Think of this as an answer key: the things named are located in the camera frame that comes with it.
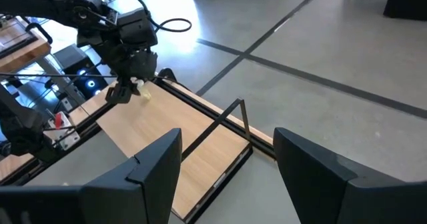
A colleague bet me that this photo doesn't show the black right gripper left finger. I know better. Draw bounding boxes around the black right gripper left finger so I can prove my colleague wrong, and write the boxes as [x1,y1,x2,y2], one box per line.
[81,127,183,224]

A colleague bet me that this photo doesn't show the black computer blue lights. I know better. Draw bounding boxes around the black computer blue lights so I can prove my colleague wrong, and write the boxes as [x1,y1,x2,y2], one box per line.
[52,43,109,100]

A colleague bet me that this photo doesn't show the black metal shelf frame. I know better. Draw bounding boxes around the black metal shelf frame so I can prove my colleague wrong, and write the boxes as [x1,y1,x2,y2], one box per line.
[181,97,252,161]

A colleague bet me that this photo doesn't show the wooden side table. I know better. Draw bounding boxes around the wooden side table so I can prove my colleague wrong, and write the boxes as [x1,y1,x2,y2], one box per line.
[0,15,52,74]

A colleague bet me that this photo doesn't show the black draped table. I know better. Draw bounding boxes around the black draped table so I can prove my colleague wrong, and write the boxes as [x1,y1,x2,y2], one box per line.
[382,0,427,21]

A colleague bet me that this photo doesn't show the white box red switch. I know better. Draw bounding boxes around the white box red switch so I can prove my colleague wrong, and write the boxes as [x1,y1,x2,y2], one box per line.
[46,111,81,151]

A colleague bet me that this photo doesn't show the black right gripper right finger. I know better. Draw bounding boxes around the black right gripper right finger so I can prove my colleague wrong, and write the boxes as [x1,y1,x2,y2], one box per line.
[273,127,427,224]

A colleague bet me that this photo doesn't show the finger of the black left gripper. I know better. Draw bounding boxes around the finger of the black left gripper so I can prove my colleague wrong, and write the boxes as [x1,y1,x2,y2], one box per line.
[131,79,143,97]
[105,80,133,105]

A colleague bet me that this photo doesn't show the black table clamp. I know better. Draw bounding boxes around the black table clamp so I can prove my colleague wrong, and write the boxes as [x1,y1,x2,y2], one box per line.
[155,67,178,84]

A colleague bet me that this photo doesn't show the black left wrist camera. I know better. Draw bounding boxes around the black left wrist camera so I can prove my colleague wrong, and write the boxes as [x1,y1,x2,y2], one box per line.
[116,9,158,49]

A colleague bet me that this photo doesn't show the wooden shelf board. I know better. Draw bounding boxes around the wooden shelf board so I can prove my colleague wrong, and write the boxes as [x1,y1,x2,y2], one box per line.
[95,80,254,222]

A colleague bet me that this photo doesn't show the grey table mat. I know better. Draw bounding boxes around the grey table mat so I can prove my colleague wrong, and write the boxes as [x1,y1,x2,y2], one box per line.
[25,130,303,224]

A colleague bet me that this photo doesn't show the black left camera cable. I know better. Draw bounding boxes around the black left camera cable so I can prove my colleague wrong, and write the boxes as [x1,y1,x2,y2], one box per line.
[43,0,193,34]

